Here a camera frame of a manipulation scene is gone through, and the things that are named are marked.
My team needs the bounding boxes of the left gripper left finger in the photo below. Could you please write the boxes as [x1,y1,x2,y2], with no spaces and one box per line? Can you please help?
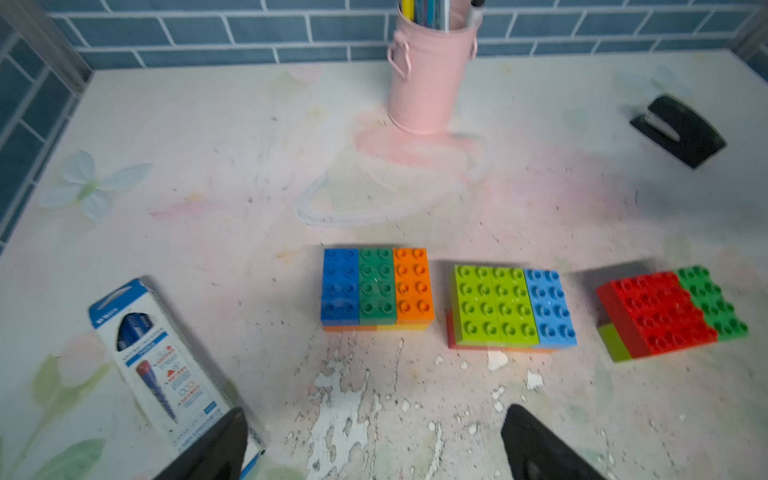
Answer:
[155,407,248,480]

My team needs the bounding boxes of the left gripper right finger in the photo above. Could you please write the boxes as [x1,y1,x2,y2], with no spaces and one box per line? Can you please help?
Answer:
[501,404,604,480]

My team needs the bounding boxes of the blue lego brick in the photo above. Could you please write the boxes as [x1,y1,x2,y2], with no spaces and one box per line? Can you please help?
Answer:
[524,269,577,350]
[321,248,359,326]

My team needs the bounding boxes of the lime lego brick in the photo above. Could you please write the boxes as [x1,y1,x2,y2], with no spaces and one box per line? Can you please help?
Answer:
[452,265,502,347]
[491,267,539,348]
[598,323,632,363]

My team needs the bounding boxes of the red lego brick top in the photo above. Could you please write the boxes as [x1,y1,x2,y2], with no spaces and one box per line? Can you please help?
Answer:
[617,293,719,360]

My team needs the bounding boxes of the yellow lego brick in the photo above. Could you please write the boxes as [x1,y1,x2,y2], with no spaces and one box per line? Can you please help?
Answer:
[376,324,430,332]

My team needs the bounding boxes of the orange lego brick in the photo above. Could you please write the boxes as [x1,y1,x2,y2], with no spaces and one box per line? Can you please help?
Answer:
[393,248,435,328]
[322,325,378,333]

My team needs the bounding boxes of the dark green lego brick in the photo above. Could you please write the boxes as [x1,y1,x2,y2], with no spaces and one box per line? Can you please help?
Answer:
[359,248,397,326]

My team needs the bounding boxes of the lime lego brick top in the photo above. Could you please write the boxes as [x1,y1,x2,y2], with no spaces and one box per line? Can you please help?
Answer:
[598,323,632,363]

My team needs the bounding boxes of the small red lego brick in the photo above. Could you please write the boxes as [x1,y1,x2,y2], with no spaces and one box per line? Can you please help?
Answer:
[446,311,488,351]

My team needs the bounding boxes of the red lego brick bottom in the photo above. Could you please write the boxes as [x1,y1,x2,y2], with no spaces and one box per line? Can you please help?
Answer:
[596,272,703,338]

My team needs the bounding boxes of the white blue small box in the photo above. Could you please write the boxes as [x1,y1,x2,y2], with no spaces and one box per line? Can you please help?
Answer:
[88,278,265,479]

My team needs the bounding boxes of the black stapler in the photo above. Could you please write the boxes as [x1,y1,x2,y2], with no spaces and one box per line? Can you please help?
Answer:
[629,94,727,169]

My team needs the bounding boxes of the pink pen cup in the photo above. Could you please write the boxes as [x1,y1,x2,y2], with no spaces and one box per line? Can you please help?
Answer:
[387,5,484,135]

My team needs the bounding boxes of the pens in cup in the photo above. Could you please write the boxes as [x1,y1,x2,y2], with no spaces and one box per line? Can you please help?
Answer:
[399,0,486,32]

